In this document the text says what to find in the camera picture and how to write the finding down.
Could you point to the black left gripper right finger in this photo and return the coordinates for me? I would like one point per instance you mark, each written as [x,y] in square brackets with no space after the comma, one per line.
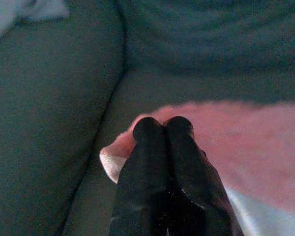
[194,179]

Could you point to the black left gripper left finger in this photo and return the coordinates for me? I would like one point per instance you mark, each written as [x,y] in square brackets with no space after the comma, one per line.
[142,177]

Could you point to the pink textured pillow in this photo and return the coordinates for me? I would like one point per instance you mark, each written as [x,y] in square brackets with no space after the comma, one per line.
[241,152]

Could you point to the dark green sofa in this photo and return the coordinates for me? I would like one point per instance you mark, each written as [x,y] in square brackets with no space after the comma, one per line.
[88,73]

